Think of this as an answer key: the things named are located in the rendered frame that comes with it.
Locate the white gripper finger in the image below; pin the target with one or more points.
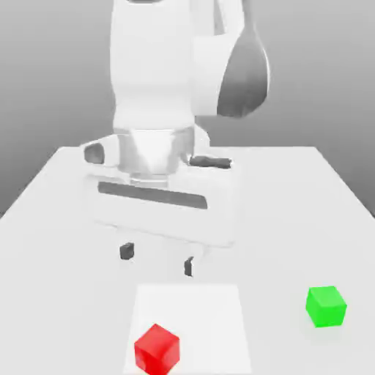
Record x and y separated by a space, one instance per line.
189 266
127 251

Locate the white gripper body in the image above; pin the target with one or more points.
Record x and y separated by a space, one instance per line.
164 218

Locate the small green cube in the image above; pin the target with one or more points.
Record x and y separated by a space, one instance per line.
325 307

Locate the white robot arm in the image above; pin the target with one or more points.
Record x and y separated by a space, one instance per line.
152 73

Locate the small red cube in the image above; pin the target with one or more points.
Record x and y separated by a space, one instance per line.
156 350

